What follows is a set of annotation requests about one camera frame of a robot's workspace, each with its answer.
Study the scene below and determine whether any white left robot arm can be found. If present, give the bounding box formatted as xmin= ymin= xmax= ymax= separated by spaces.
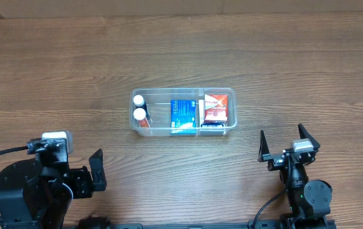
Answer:
xmin=0 ymin=147 xmax=107 ymax=228

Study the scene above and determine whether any orange tube white cap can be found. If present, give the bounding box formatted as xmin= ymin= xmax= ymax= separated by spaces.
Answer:
xmin=133 ymin=108 xmax=150 ymax=128

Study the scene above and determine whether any white blue medicine box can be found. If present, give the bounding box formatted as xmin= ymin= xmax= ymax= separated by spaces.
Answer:
xmin=198 ymin=100 xmax=225 ymax=128

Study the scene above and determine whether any dark bottle white cap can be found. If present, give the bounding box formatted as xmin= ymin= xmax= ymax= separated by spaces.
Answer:
xmin=133 ymin=95 xmax=150 ymax=119

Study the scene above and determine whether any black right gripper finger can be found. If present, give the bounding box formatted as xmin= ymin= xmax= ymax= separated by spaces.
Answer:
xmin=298 ymin=123 xmax=320 ymax=149
xmin=257 ymin=130 xmax=270 ymax=161

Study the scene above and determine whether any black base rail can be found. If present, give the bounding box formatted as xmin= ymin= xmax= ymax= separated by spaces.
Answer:
xmin=63 ymin=217 xmax=337 ymax=229

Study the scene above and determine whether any red Panadol box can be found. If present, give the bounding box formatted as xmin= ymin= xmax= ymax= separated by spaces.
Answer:
xmin=204 ymin=94 xmax=228 ymax=124

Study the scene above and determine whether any clear plastic container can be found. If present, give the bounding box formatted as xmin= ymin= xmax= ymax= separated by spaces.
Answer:
xmin=129 ymin=88 xmax=238 ymax=137

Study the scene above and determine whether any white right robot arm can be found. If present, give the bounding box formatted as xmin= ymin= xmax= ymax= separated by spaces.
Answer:
xmin=249 ymin=124 xmax=336 ymax=229

